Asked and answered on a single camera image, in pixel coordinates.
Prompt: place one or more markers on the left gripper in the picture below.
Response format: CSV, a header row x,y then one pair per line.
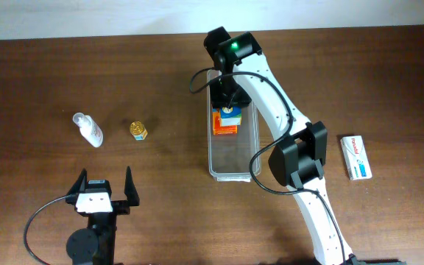
x,y
123,207

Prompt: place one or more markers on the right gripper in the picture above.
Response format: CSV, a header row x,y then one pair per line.
x,y
216,96

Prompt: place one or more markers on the yellow blue medicine box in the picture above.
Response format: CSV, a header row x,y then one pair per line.
x,y
230,116

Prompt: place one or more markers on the orange medicine box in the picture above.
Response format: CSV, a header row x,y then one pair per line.
x,y
218,129

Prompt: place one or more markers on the white Panadol box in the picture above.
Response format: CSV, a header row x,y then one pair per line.
x,y
355,157

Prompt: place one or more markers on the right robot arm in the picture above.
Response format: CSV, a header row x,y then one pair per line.
x,y
298,149

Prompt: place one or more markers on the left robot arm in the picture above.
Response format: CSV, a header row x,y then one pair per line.
x,y
95,244

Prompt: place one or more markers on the clear plastic container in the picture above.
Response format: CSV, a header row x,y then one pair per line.
x,y
229,155

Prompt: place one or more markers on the white spray bottle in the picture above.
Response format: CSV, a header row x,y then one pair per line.
x,y
89,129

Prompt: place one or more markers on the small gold-lid balm jar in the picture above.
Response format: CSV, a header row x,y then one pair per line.
x,y
138,130

